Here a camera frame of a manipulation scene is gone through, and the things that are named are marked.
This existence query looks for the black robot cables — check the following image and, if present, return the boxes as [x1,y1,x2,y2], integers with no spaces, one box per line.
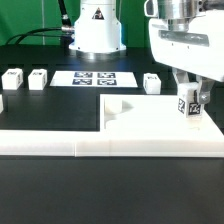
[4,0,76,46]

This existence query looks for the white sheet with markers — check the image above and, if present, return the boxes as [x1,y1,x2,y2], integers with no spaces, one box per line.
[50,71,137,88]

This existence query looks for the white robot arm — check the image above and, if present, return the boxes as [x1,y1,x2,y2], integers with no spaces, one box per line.
[70,0,224,104]

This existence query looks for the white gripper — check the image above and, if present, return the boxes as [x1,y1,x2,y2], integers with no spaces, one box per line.
[148,18,224,104]

